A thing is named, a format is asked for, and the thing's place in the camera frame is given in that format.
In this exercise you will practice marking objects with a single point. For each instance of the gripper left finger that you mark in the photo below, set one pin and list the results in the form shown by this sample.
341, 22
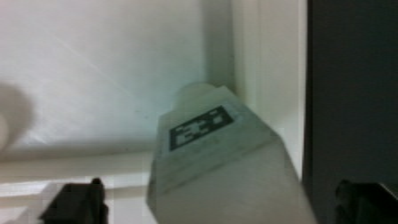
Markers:
78, 206

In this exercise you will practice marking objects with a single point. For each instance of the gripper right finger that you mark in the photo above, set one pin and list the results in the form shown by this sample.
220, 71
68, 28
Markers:
366, 203

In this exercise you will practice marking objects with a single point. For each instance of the white leg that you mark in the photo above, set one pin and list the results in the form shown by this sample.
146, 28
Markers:
222, 176

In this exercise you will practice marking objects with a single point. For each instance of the white square tabletop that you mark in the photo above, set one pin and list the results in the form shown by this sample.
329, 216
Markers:
100, 56

